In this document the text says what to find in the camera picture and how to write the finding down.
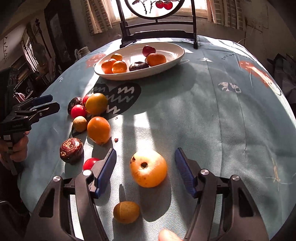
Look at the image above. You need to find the large dark purple mangosteen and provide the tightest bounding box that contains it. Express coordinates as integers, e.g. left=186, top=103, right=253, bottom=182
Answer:
left=67, top=97, right=82, bottom=115

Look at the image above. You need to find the small brown kiwi fruit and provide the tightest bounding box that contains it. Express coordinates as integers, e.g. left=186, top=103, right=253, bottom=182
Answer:
left=73, top=116, right=88, bottom=133

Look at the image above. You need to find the brown passion fruit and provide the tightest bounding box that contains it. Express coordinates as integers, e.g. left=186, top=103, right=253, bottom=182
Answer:
left=59, top=138, right=83, bottom=165

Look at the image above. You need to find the small red cherry tomato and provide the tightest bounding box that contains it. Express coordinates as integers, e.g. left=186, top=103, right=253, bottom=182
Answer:
left=83, top=158, right=100, bottom=171

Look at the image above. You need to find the rough orange fruit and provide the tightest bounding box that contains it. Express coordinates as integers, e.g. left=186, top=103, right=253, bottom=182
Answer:
left=101, top=58, right=117, bottom=74

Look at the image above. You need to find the smooth orange fruit large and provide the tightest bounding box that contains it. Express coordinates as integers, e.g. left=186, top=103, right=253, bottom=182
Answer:
left=111, top=61, right=127, bottom=74

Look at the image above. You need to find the smooth orange fruit small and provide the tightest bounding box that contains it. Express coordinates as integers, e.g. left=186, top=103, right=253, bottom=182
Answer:
left=111, top=53, right=123, bottom=61

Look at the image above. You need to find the dark date fruit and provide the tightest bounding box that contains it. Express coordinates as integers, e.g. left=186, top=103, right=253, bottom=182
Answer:
left=129, top=61, right=149, bottom=71

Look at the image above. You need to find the dark red plum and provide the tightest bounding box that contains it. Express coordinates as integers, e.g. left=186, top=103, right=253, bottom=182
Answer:
left=142, top=45, right=156, bottom=57

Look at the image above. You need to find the large orange tangerine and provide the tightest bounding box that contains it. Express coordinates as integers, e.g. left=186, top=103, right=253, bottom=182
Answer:
left=146, top=53, right=167, bottom=67

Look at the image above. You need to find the person's left hand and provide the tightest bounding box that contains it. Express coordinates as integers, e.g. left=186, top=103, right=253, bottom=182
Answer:
left=0, top=132, right=30, bottom=170

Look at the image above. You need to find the red cherry tomato lower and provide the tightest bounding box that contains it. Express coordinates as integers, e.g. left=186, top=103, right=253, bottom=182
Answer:
left=70, top=104, right=87, bottom=119

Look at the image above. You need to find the red cherry tomato upper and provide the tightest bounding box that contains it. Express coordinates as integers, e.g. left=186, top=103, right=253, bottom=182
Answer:
left=82, top=94, right=92, bottom=106

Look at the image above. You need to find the yellow lemon fruit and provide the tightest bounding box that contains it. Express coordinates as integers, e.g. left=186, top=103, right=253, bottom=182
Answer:
left=85, top=93, right=108, bottom=115

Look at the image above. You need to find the white jug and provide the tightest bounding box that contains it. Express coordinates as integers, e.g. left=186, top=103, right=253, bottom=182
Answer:
left=74, top=46, right=90, bottom=61

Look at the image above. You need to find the pink fruit at bottom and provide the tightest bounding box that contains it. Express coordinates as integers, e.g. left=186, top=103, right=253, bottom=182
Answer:
left=158, top=229, right=182, bottom=241

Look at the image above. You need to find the small yellow kumquat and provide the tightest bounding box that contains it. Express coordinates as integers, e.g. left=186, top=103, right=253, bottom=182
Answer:
left=113, top=201, right=140, bottom=224

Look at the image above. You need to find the white oval plate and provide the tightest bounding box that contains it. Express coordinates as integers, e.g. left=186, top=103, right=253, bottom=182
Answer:
left=94, top=42, right=185, bottom=81

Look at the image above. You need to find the light blue patterned tablecloth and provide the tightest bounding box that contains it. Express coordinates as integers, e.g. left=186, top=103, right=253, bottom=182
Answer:
left=18, top=37, right=295, bottom=240

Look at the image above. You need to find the black framed decorative screen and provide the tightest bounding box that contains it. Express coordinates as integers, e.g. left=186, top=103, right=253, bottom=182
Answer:
left=116, top=0, right=198, bottom=49

